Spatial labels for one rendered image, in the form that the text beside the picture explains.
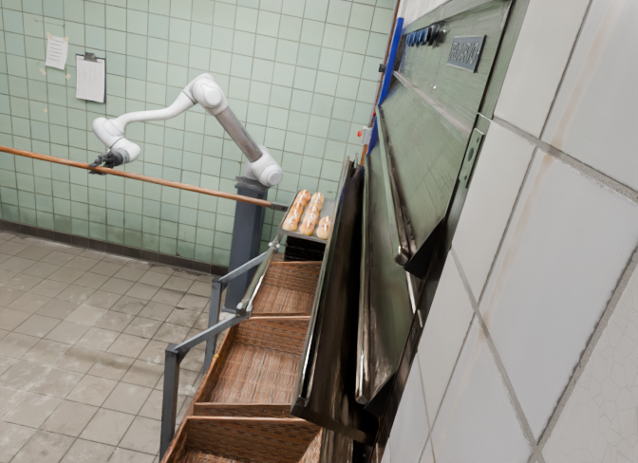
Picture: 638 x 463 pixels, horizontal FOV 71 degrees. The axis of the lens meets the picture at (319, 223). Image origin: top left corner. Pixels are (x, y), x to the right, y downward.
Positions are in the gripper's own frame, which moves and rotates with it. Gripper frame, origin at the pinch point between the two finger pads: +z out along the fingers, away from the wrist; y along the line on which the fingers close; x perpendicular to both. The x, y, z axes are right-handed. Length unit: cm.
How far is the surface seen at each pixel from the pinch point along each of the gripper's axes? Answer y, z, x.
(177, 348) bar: 23, 89, -81
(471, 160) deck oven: -70, 153, -138
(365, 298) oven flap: -29, 118, -134
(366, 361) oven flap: -28, 139, -135
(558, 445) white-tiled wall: -62, 186, -138
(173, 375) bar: 33, 90, -81
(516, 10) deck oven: -86, 151, -138
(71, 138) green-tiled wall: 27, -119, 91
